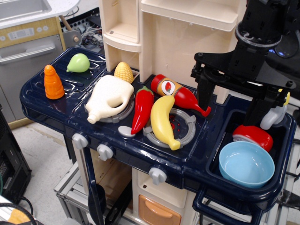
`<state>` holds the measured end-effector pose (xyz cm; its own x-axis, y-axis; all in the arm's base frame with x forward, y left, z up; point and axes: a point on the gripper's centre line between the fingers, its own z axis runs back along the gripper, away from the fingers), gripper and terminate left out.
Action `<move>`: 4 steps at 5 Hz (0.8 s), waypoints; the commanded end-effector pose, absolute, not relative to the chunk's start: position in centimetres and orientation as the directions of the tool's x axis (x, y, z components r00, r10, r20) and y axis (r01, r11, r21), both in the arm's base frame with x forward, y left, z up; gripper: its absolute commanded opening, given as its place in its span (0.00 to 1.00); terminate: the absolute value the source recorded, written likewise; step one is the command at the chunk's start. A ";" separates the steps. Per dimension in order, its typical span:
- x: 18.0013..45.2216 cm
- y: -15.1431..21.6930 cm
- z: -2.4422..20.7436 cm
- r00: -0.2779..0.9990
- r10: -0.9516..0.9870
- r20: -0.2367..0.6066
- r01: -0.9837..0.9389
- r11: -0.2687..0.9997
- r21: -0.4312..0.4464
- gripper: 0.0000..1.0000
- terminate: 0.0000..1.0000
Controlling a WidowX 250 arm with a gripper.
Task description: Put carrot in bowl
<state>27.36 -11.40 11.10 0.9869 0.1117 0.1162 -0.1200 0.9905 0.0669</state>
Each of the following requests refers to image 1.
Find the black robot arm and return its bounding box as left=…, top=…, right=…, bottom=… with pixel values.
left=191, top=0, right=300, bottom=126

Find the light blue bowl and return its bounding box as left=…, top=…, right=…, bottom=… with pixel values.
left=219, top=141, right=275, bottom=188

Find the orange toy drawer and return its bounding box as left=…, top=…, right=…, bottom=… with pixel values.
left=138, top=195, right=181, bottom=225

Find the grey toy faucet yellow cap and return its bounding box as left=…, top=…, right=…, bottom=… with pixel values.
left=260, top=92, right=290, bottom=130

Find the grey left stove knob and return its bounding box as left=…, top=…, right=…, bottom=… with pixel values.
left=72, top=133, right=89, bottom=149

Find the red toy ketchup bottle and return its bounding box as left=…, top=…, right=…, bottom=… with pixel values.
left=150, top=75, right=211, bottom=117

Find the yellow toy corn cob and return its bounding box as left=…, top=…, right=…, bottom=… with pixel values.
left=114, top=62, right=134, bottom=83

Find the grey left burner ring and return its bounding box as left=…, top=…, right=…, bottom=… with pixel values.
left=84, top=99, right=136, bottom=124

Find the black computer case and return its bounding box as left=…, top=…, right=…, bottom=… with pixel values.
left=0, top=113, right=31, bottom=204

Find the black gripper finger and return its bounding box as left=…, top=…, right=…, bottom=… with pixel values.
left=197, top=72, right=215, bottom=110
left=243, top=98, right=276, bottom=126

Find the navy toy kitchen counter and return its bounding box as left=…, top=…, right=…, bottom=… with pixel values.
left=20, top=47, right=297, bottom=225

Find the red toy chili pepper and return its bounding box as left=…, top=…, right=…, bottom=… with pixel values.
left=131, top=86, right=154, bottom=135

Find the grey stove knob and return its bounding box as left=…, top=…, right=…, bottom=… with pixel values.
left=97, top=144, right=114, bottom=161
left=72, top=133, right=89, bottom=149
left=149, top=167, right=167, bottom=185

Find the grey burner ring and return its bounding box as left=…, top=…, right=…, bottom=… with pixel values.
left=84, top=99, right=136, bottom=124
left=142, top=108, right=197, bottom=149

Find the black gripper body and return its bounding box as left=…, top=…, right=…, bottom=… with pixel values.
left=191, top=41, right=296, bottom=106

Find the green toy pear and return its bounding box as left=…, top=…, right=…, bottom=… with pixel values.
left=66, top=53, right=90, bottom=73

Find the orange toy carrot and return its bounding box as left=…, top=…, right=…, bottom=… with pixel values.
left=44, top=65, right=65, bottom=100

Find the grey oval stove button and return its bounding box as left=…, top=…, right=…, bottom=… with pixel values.
left=118, top=126, right=135, bottom=138

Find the grey middle stove knob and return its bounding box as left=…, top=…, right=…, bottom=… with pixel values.
left=97, top=144, right=114, bottom=161

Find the grey right stove knob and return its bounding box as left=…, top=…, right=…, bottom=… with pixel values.
left=149, top=167, right=167, bottom=185

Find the yellow toy banana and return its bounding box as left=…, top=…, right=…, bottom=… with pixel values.
left=150, top=95, right=180, bottom=150

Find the grey right burner ring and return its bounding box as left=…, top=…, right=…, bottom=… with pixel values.
left=142, top=108, right=197, bottom=149

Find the cream toy jug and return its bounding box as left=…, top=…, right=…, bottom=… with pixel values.
left=85, top=75, right=134, bottom=124

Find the aluminium frame stand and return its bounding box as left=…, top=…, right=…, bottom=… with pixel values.
left=54, top=163, right=94, bottom=225

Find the navy hanging ladle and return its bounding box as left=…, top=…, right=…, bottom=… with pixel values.
left=83, top=147, right=106, bottom=225

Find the cream toy kitchen shelf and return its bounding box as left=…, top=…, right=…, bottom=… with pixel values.
left=98, top=0, right=248, bottom=105

